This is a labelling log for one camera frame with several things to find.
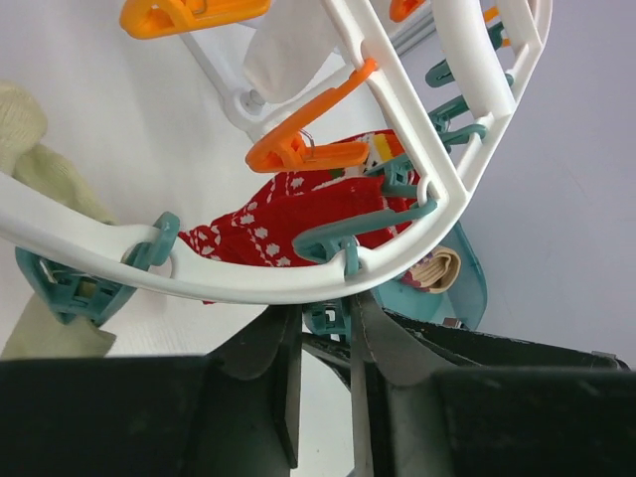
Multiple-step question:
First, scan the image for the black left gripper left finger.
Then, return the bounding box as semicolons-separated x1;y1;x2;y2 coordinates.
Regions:
1;305;302;476

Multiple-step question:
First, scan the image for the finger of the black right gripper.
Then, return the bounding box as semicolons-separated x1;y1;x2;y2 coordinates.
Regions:
302;307;632;379

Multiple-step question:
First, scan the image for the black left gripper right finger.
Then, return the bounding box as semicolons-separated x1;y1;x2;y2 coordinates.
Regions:
350;292;635;476

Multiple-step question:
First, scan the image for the striped pink purple sock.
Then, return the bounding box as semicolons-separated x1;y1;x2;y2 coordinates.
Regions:
399;245;461;294

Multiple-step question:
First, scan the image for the white round clip hanger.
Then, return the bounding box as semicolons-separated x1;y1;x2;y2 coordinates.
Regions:
0;0;554;349

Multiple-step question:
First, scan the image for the cream sock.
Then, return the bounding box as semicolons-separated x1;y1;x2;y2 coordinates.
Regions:
1;292;116;361
1;81;116;225

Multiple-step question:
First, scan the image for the teal plastic basin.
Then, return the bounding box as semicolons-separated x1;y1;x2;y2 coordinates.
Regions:
372;221;489;332

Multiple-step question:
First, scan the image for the red patterned sock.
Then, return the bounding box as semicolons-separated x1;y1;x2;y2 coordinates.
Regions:
179;129;414;267

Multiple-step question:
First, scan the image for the white metal drying rack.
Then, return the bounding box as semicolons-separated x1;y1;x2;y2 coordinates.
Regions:
178;24;423;145

